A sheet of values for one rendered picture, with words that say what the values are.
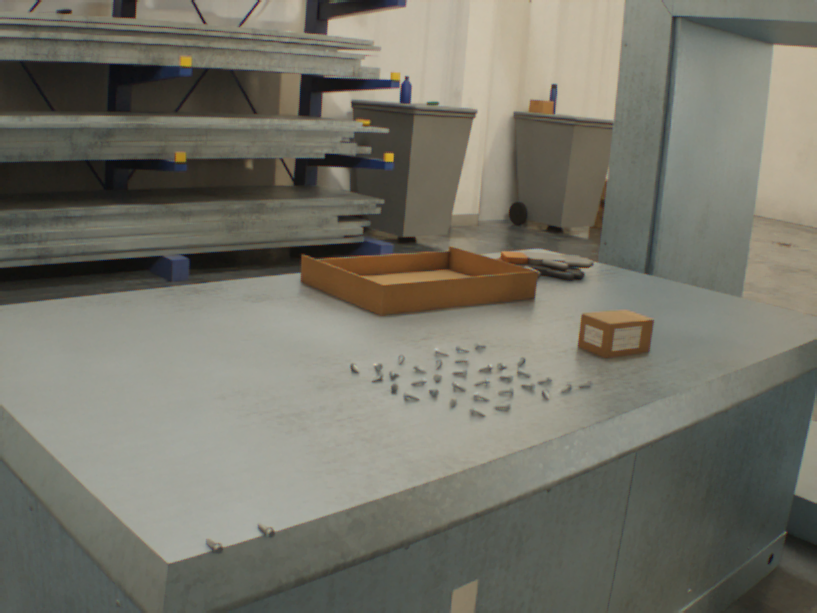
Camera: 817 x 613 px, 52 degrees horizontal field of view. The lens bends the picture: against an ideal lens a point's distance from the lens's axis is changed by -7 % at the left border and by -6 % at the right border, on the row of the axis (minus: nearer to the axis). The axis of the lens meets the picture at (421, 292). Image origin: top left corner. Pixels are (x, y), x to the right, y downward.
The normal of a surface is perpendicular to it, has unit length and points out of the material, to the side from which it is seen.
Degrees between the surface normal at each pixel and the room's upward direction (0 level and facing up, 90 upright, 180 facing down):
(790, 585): 0
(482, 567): 90
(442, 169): 96
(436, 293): 90
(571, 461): 67
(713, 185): 90
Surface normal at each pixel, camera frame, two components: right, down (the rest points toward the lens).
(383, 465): 0.08, -0.97
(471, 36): 0.65, 0.22
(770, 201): -0.76, 0.08
